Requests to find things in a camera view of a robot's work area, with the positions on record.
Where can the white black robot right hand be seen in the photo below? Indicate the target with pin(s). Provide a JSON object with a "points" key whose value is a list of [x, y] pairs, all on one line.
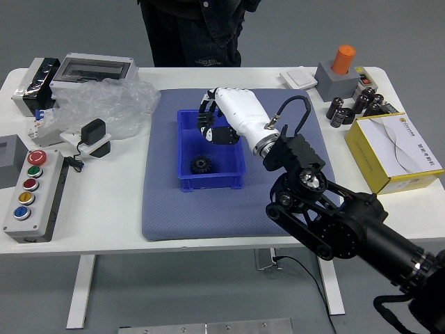
{"points": [[243, 111]]}

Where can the big black gear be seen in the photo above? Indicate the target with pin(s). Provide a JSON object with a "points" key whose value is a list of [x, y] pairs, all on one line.
{"points": [[201, 165]]}

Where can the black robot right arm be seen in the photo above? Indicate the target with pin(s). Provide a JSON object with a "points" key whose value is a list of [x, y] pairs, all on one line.
{"points": [[295, 153]]}

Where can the blue plastic box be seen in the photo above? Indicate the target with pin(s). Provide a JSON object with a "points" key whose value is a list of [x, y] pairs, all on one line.
{"points": [[226, 160]]}

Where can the grey power box under table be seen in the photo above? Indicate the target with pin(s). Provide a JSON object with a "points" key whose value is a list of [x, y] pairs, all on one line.
{"points": [[266, 259]]}

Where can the grey distribution box clear lid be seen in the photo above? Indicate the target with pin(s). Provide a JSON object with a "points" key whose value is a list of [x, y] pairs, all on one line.
{"points": [[94, 69]]}

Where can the yellow white cardboard box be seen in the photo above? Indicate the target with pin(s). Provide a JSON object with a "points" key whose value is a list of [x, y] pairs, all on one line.
{"points": [[400, 149]]}

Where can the grey push button control box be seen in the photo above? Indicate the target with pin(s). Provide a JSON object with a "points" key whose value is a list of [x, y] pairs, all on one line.
{"points": [[29, 198]]}

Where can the grey square box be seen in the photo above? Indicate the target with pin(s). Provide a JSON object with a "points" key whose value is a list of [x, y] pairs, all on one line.
{"points": [[10, 160]]}

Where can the black capacitor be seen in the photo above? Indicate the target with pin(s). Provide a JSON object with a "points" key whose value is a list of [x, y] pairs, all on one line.
{"points": [[341, 118], [361, 103], [368, 93], [372, 108], [334, 108], [378, 99]]}

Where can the person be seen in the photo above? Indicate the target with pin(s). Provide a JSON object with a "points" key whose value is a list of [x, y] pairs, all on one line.
{"points": [[194, 31]]}

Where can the grey cube block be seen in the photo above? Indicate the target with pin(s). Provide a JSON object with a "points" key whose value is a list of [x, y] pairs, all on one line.
{"points": [[335, 85]]}

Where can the grey-blue mat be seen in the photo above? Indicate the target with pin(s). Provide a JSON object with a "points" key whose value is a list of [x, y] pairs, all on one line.
{"points": [[208, 212]]}

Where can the orange cylinder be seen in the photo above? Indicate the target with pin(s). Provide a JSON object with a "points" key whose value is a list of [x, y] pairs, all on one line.
{"points": [[343, 59]]}

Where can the clear plastic bag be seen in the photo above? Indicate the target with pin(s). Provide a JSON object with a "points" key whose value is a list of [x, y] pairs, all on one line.
{"points": [[111, 104]]}

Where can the black electronic module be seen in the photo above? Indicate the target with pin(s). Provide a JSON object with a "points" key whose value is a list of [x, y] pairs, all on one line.
{"points": [[390, 108]]}

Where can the black power adapter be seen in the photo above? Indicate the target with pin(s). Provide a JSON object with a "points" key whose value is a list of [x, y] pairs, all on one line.
{"points": [[93, 131]]}

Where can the white table leg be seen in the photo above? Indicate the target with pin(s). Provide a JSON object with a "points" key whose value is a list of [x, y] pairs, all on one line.
{"points": [[332, 288], [81, 292]]}

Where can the white blue circuit breaker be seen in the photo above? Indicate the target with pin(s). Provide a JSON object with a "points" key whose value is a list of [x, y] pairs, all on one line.
{"points": [[43, 128]]}

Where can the grey metal plate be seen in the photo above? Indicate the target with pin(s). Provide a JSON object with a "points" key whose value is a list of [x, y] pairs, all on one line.
{"points": [[208, 327]]}

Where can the white wall switch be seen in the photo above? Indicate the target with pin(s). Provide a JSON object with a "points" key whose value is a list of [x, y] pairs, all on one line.
{"points": [[299, 78]]}

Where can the grey switch box red button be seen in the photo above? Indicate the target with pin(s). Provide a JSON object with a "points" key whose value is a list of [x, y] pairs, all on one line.
{"points": [[365, 80]]}

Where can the white bracket with black base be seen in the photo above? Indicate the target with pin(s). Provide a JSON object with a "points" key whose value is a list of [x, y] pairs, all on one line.
{"points": [[99, 148]]}

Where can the black grey enclosure box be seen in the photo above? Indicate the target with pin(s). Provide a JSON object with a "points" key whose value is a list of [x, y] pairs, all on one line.
{"points": [[33, 87]]}

